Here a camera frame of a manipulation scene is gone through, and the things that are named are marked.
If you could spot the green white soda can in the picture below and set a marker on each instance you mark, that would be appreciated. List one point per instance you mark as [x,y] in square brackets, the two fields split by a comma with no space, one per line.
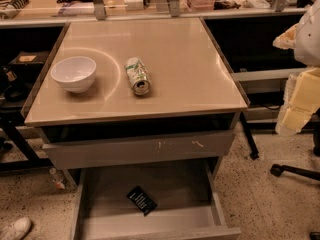
[138,76]

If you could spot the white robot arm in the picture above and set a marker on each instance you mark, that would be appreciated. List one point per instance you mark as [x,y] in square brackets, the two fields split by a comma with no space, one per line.
[304,38]

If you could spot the closed grey top drawer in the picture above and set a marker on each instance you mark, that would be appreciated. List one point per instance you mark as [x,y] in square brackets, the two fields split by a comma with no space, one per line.
[135,150]

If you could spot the long workbench behind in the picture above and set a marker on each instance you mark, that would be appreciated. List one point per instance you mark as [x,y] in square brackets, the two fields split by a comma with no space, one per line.
[48,12]

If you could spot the white shoe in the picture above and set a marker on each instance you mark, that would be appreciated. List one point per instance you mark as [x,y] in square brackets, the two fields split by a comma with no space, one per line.
[16,230]

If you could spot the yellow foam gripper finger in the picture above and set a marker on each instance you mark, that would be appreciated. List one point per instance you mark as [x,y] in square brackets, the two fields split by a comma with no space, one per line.
[301,101]

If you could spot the grey drawer cabinet with counter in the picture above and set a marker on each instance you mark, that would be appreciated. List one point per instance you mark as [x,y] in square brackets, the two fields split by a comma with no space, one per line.
[161,93]

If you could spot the white ceramic bowl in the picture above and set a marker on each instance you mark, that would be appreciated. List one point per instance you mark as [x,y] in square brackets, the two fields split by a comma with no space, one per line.
[75,74]

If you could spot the black office chair base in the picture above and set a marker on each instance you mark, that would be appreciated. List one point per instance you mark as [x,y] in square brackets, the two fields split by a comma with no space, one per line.
[277,171]

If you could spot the black box with label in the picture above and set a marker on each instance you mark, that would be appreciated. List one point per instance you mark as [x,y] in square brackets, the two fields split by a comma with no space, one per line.
[30,58]

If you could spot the plastic bottle on floor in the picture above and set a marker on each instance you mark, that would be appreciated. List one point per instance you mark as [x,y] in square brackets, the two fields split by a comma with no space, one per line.
[58,178]

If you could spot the open grey middle drawer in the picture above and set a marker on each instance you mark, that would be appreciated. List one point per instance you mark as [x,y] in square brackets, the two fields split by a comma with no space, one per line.
[174,200]

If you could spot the black rxbar snack wrapper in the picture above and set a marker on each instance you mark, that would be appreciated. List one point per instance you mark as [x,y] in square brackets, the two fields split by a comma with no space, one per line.
[141,200]

